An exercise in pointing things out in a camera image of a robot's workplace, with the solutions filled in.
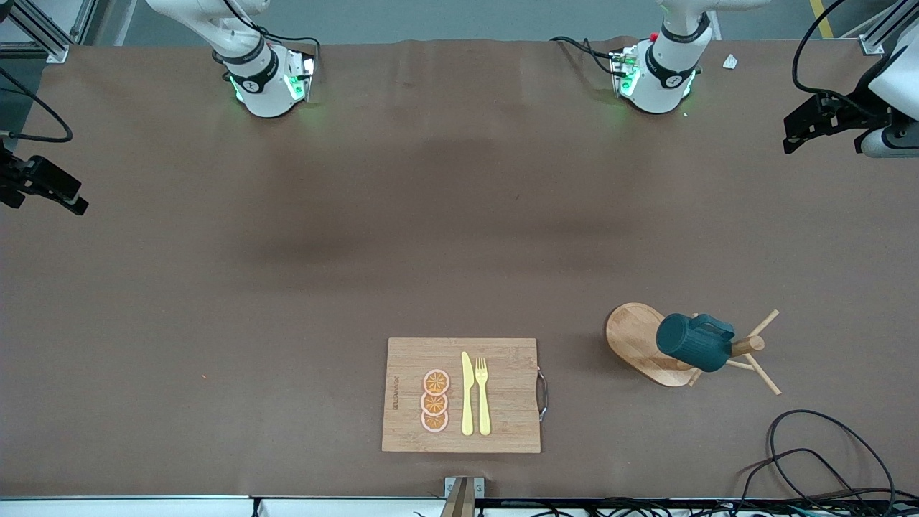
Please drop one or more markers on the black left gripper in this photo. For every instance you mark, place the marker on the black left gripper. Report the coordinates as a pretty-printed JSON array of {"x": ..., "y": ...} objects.
[{"x": 849, "y": 118}]

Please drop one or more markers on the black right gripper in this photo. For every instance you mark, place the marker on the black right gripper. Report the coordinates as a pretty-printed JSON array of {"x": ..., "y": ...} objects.
[{"x": 13, "y": 182}]

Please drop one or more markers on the dark green ribbed cup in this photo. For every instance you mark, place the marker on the dark green ribbed cup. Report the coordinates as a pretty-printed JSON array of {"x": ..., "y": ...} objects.
[{"x": 689, "y": 345}]

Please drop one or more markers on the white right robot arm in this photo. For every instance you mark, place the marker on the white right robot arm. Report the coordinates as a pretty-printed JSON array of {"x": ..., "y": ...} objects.
[{"x": 266, "y": 86}]

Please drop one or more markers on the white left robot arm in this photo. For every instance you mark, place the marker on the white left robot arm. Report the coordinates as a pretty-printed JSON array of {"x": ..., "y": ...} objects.
[{"x": 660, "y": 79}]

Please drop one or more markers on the wooden mug rack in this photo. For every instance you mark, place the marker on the wooden mug rack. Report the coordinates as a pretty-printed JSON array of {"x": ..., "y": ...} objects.
[{"x": 632, "y": 337}]

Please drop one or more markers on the white paper scrap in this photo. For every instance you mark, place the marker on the white paper scrap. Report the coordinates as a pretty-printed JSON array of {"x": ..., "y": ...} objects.
[{"x": 730, "y": 62}]

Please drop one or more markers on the brown table cover mat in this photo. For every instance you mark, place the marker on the brown table cover mat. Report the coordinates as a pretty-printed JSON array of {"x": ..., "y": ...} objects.
[{"x": 287, "y": 215}]

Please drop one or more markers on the bamboo cutting board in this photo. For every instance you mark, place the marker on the bamboo cutting board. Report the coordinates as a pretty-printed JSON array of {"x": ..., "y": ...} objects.
[{"x": 506, "y": 395}]

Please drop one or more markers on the yellow plastic fork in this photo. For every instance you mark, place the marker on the yellow plastic fork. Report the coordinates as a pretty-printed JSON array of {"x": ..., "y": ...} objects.
[{"x": 483, "y": 402}]

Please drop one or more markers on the yellow plastic knife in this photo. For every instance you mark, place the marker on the yellow plastic knife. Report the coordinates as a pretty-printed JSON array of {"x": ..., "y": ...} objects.
[{"x": 467, "y": 395}]

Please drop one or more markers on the toy orange slice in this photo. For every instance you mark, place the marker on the toy orange slice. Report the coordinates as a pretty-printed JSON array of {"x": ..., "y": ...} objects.
[
  {"x": 434, "y": 423},
  {"x": 434, "y": 404},
  {"x": 436, "y": 381}
]

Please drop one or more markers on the aluminium frame profile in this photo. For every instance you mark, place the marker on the aluminium frame profile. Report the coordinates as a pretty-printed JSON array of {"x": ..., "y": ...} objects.
[
  {"x": 879, "y": 32},
  {"x": 43, "y": 36}
]

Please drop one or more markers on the white table edge rail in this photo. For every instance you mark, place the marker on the white table edge rail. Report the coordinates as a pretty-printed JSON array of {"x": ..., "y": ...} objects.
[{"x": 143, "y": 507}]

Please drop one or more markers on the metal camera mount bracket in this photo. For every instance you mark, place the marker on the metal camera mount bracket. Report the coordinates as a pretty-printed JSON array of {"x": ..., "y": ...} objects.
[{"x": 463, "y": 495}]

